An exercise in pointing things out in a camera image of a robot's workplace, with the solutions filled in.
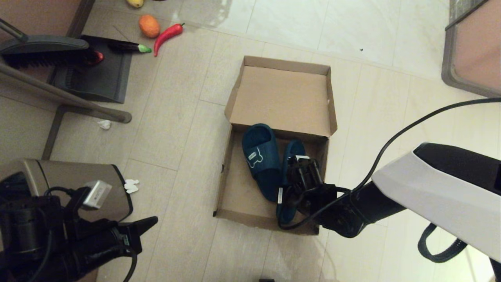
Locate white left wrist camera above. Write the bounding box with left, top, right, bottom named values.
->
left=83, top=180, right=113, bottom=209

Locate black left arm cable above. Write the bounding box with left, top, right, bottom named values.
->
left=45, top=187, right=138, bottom=282

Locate brown plastic trash bin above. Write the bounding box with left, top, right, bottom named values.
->
left=0, top=159, right=133, bottom=223

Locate grey-brown metal furniture frame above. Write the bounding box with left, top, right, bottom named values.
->
left=0, top=62, right=132, bottom=160

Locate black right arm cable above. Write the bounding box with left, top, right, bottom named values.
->
left=278, top=98, right=501, bottom=230

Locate dark grey dustpan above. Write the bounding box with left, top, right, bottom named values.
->
left=49, top=35, right=133, bottom=104

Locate grey broom with black bristles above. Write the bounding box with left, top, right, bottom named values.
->
left=0, top=18, right=96, bottom=70

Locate red toy chili pepper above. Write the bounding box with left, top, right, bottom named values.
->
left=153, top=23, right=185, bottom=57

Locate orange toy fruit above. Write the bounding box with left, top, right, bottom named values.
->
left=139, top=14, right=160, bottom=38

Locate brown cardboard shoe box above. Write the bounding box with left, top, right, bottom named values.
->
left=213, top=56, right=338, bottom=235

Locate dark blue rubber slipper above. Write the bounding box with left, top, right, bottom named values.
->
left=276, top=139, right=308, bottom=224
left=241, top=123, right=283, bottom=202

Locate black braided cable loop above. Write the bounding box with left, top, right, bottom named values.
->
left=418, top=223, right=468, bottom=263

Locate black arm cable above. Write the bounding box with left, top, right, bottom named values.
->
left=45, top=187, right=138, bottom=282
left=278, top=98, right=501, bottom=230

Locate purple toy eggplant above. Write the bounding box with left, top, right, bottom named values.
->
left=108, top=40, right=152, bottom=54

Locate brown wooden furniture panel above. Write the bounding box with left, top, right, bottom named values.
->
left=0, top=0, right=96, bottom=38

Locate brown board with grey frame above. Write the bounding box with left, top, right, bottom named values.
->
left=442, top=0, right=501, bottom=101

